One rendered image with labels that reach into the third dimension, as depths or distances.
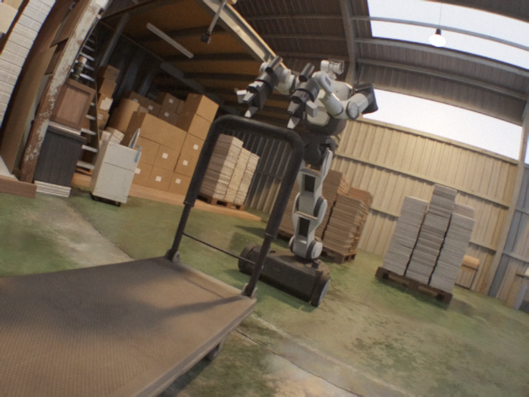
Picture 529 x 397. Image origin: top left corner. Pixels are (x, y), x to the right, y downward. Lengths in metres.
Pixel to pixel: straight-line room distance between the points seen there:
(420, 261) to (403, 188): 4.59
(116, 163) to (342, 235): 2.86
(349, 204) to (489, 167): 5.62
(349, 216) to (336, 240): 0.36
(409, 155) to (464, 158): 1.62
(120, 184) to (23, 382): 2.39
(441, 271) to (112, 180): 3.87
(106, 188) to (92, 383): 2.33
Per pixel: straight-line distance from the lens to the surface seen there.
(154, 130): 4.47
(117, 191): 2.73
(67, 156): 2.43
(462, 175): 8.59
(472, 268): 7.56
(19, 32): 2.67
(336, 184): 4.09
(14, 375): 0.48
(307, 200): 1.82
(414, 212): 4.10
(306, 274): 1.79
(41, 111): 2.24
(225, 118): 1.05
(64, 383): 0.47
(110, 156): 2.67
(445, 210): 4.11
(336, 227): 4.02
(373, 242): 8.36
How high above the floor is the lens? 0.54
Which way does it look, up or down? 1 degrees down
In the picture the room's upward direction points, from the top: 19 degrees clockwise
